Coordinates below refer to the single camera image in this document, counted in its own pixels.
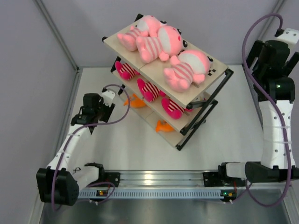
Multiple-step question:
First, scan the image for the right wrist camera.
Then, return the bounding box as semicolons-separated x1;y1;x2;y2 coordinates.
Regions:
276;28;299;48

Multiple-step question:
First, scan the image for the magenta owl plush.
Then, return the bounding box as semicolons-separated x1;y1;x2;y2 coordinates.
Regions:
161;98;193;119
137;78;166;102

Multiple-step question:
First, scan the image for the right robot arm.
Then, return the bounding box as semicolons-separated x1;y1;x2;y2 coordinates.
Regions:
218;40;299;185

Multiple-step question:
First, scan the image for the aluminium rail base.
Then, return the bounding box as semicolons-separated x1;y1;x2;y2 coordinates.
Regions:
37;169;292;187

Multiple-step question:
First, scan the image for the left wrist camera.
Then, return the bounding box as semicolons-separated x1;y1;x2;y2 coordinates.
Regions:
101;90;116;105

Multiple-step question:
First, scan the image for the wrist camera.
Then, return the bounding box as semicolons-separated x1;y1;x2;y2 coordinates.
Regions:
101;90;116;105
276;28;299;48

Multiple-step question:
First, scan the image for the orange shark plush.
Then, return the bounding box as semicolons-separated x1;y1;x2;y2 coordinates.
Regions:
123;94;147;109

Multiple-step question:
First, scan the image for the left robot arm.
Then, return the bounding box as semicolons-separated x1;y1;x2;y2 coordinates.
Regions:
36;90;115;206

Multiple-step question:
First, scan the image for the pink striped plush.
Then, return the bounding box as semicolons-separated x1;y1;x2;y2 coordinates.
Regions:
163;50;214;92
117;15;167;51
135;26;188;63

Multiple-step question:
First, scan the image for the white slotted cable duct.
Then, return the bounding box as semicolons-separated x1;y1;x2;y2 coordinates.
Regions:
78;189;232;199

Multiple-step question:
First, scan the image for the beige three-tier shelf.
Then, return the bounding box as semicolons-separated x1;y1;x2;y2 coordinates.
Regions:
101;13;234;152

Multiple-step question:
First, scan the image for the orange fish plush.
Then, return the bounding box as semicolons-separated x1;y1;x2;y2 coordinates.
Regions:
156;120;174;133

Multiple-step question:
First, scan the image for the striped magenta plush on shelf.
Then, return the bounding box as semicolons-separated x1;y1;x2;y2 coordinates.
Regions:
115;61;140;80

